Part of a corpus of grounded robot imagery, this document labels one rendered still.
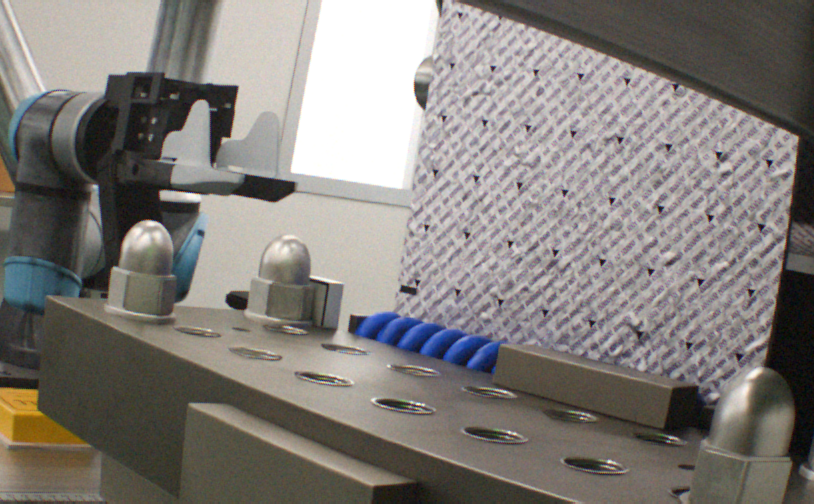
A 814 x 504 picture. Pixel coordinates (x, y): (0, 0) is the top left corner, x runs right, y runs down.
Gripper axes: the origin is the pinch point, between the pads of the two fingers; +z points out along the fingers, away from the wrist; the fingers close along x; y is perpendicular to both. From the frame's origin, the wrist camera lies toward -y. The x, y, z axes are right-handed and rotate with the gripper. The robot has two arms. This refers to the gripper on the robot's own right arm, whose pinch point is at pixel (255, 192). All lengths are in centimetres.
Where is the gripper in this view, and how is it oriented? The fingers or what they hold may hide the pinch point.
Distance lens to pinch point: 76.3
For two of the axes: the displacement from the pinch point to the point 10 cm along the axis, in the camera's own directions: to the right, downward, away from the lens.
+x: 7.0, 0.8, 7.1
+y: 1.6, -9.9, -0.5
